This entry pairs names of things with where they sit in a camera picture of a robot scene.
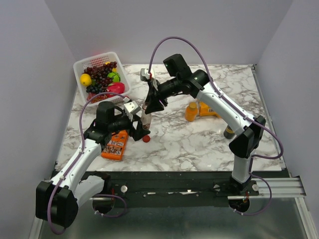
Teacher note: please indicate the clear milk bottle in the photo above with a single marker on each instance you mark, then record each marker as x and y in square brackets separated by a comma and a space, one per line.
[146, 119]

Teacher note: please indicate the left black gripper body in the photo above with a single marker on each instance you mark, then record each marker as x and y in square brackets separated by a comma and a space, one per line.
[120, 123]

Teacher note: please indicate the dark blue grape bunch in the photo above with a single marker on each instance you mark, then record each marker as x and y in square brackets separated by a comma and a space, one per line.
[96, 89]

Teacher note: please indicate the black mounting rail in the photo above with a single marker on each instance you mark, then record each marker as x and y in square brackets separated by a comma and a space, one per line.
[177, 189]

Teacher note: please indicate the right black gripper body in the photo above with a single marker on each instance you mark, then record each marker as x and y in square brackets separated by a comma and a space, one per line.
[165, 90]

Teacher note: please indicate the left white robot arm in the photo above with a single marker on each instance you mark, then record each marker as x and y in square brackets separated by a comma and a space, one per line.
[58, 200]

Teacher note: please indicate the orange snack box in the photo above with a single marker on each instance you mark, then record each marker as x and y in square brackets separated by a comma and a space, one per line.
[114, 150]

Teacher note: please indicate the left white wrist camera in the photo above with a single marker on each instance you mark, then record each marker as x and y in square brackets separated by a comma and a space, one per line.
[131, 108]

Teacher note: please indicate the red bottle cap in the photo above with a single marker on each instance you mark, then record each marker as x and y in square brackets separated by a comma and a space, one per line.
[146, 138]

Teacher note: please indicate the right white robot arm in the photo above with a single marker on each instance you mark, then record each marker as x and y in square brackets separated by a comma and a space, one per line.
[247, 128]

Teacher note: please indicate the light red grape bunch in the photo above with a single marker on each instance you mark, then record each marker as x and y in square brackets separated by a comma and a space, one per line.
[92, 98]

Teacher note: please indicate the orange snack bag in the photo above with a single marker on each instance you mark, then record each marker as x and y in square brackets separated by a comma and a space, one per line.
[205, 110]

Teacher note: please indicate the yellow lemon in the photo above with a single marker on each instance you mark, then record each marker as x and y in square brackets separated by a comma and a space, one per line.
[85, 80]

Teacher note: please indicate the black drink can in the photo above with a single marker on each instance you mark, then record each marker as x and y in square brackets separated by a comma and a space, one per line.
[228, 133]

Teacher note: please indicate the orange juice bottle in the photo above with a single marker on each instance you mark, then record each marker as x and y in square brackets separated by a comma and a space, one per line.
[191, 112]

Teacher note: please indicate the aluminium extrusion rail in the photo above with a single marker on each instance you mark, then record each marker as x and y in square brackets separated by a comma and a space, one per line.
[280, 187]

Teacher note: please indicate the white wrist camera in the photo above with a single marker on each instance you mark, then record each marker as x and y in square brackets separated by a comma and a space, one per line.
[131, 108]
[149, 77]

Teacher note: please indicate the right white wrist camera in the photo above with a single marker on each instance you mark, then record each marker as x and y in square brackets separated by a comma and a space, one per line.
[149, 77]

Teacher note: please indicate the pink dragon fruit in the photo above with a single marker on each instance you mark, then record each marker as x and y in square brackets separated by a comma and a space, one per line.
[115, 88]

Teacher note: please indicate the white plastic fruit basket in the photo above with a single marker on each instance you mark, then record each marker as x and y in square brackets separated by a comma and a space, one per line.
[99, 60]

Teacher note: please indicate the dark red grape bunch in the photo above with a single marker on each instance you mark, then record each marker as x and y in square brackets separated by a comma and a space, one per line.
[99, 73]

